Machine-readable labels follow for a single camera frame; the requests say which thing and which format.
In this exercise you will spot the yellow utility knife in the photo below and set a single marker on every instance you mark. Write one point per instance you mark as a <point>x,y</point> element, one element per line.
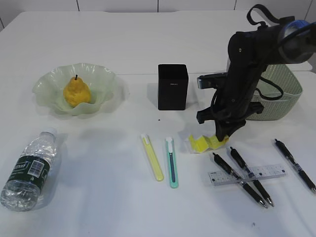
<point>151,155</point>

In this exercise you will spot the clear plastic ruler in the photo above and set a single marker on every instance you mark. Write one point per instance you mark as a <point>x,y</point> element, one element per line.
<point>220,177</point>

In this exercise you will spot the yellow waste paper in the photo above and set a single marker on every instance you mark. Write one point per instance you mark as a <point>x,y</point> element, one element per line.
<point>205,143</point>

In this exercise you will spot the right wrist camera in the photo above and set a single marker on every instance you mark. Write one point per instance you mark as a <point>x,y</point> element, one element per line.
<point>215,81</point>

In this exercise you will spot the black pen left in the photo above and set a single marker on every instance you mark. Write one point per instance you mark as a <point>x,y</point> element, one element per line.
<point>230,171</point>

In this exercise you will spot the black pen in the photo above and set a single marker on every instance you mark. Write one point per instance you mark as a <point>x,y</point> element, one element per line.
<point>242,164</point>
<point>230,171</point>
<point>296,166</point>

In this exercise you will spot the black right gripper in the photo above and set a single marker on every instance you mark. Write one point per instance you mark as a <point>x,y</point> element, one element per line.
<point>230,104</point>

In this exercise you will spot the black pen middle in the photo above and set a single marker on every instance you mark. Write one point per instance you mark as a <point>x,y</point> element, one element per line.
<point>242,164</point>

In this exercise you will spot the black pen right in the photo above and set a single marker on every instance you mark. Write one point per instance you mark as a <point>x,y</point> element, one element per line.
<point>296,166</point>

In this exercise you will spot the black square pen holder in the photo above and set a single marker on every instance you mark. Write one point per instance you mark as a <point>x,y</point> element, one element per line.
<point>173,83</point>

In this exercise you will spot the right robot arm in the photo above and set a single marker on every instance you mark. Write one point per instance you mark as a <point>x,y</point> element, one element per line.
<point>296,43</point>

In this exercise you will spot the yellow pear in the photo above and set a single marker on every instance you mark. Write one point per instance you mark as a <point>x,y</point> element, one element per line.
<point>76,92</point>

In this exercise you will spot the green woven plastic basket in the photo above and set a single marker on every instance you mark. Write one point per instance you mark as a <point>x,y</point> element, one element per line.
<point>278,92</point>

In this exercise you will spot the pale green wavy glass plate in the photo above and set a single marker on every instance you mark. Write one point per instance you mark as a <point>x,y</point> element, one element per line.
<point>48,90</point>

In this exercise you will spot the green utility knife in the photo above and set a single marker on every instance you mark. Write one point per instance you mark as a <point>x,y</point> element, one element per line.
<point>171,161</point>

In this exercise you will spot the clear water bottle green label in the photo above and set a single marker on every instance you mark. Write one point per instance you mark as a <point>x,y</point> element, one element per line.
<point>24,186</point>

